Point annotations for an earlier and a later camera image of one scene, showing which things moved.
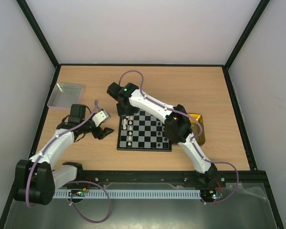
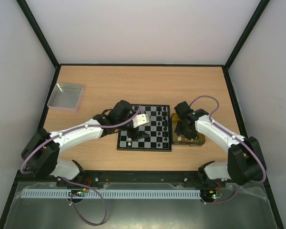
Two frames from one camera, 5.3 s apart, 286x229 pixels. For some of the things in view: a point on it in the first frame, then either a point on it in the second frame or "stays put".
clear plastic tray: [65, 95] stays put
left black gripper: [99, 131] -> [135, 135]
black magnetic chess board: [142, 131] stays put
